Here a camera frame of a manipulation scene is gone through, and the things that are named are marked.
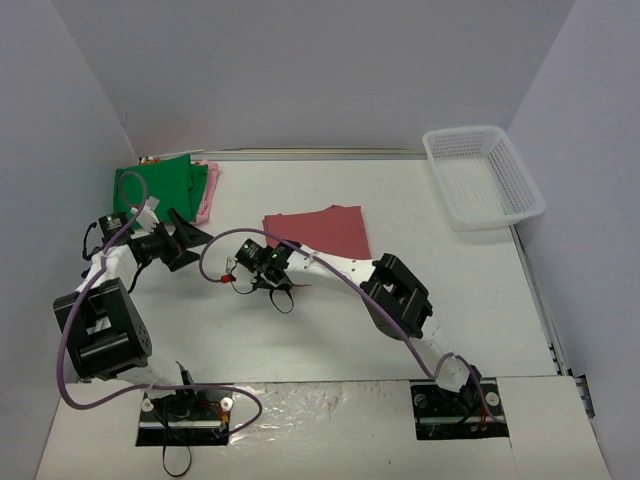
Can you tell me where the red t shirt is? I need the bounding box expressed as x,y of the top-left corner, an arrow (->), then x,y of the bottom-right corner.
262,205 -> 371,260

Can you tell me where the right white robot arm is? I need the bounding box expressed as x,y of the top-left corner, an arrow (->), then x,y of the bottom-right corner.
229,239 -> 485,413

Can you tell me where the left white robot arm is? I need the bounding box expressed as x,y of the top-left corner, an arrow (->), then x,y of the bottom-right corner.
53,207 -> 212,418

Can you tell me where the green folded t shirt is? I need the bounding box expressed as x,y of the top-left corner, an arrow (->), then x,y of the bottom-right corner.
112,155 -> 209,223

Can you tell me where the pink folded t shirt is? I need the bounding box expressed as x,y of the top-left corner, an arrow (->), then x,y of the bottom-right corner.
192,159 -> 220,225

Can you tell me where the white plastic basket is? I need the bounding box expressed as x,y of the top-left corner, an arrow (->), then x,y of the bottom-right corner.
422,126 -> 546,232

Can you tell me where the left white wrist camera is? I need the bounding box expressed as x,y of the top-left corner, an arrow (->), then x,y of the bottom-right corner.
130,197 -> 160,233

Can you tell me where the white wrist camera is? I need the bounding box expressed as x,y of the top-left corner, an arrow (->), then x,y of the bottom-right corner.
130,197 -> 160,233
225,256 -> 237,273

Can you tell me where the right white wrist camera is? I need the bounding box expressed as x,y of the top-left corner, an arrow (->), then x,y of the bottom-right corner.
225,256 -> 237,273

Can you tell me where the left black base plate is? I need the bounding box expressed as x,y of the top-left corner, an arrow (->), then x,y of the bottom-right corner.
135,390 -> 230,447

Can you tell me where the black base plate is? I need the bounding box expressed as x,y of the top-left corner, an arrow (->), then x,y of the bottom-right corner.
135,390 -> 230,447
410,380 -> 509,441

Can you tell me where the thin black cable loop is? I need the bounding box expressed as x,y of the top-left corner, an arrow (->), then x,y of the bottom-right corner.
159,442 -> 194,477

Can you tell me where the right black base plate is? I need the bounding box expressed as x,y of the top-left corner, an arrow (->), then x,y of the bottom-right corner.
410,380 -> 509,441

